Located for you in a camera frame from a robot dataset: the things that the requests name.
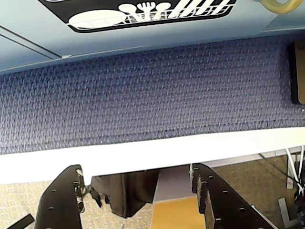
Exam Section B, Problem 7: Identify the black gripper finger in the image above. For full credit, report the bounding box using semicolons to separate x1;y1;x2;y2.
35;164;86;229
190;163;280;229

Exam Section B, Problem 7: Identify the black flat strip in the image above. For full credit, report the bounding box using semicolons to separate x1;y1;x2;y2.
9;214;35;229

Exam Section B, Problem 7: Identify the yellow flat board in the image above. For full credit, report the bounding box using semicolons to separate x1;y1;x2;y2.
151;197;208;229

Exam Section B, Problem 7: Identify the black fabric object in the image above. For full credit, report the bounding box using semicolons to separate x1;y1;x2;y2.
90;168;160;219

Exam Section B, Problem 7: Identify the blue woven carpet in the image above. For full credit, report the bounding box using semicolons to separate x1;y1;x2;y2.
0;35;305;156

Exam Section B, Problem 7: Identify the blue toy kitchen unit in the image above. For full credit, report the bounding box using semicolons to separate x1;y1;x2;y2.
0;0;305;75

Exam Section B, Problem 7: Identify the grey L-shaped bracket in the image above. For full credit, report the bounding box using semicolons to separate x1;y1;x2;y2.
277;197;299;229

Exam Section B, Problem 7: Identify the white cable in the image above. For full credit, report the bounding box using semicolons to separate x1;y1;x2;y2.
285;146;305;191

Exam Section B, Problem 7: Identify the gold dishwasher door handle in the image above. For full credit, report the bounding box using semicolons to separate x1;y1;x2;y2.
259;0;302;14

